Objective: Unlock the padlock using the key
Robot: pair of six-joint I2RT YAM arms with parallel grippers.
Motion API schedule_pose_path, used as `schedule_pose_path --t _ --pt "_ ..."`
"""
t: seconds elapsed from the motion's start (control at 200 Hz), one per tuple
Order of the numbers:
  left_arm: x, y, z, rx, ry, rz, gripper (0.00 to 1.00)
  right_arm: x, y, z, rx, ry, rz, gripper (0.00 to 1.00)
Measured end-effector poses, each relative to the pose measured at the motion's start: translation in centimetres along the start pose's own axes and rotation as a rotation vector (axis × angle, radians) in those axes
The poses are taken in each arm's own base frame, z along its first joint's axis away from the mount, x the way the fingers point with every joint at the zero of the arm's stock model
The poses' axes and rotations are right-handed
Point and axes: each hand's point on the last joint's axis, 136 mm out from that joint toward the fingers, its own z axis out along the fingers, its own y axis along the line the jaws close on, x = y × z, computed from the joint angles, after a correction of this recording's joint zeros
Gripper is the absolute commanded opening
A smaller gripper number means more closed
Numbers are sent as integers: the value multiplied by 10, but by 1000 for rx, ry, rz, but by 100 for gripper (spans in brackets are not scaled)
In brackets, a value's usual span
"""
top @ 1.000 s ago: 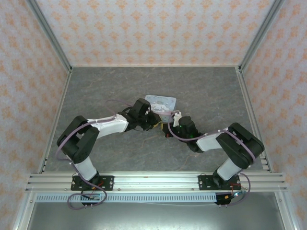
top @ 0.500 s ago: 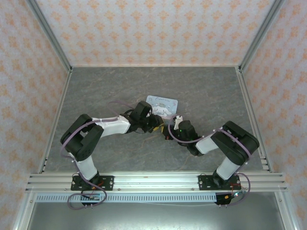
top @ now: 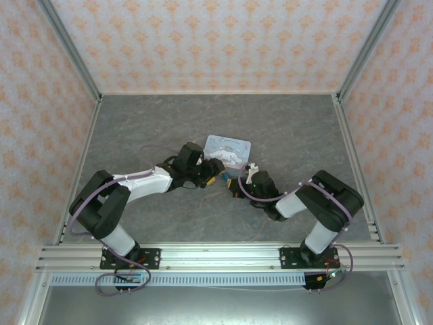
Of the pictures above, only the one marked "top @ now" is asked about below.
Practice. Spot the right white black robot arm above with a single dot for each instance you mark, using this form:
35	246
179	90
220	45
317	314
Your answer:
321	237

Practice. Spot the pastel cartoon print tin box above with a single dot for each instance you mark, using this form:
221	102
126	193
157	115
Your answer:
230	149

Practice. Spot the small blue padlock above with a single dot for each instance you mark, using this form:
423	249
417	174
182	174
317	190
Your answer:
224	177

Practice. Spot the aluminium frame leg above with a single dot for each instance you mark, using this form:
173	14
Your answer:
34	298
404	298

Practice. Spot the small electronics board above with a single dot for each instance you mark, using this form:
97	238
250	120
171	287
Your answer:
130	279
333	275

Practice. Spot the aluminium frame post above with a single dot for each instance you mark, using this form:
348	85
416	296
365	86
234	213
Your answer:
69	47
367	47

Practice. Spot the aluminium table side rail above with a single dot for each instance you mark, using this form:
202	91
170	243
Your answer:
88	135
359	169

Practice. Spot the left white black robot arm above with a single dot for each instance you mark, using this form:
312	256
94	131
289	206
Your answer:
145	186

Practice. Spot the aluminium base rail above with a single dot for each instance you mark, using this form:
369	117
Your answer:
220	259

